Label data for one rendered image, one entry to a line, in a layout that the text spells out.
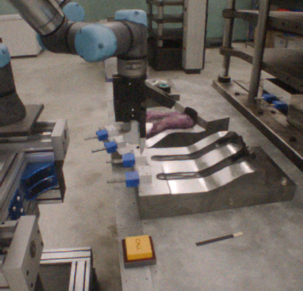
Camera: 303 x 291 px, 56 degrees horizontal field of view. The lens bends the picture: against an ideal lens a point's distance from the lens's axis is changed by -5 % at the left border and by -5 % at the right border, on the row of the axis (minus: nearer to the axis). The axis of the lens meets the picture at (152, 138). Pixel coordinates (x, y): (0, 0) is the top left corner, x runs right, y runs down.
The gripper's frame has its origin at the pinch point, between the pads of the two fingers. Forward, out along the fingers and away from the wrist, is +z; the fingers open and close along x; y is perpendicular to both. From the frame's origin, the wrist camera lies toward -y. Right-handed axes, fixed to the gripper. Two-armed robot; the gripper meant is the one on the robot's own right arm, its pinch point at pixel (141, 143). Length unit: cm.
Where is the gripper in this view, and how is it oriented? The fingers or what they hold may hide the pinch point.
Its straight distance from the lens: 83.4
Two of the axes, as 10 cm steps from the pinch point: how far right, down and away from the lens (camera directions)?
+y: -9.9, 0.8, -1.4
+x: 1.6, 4.6, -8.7
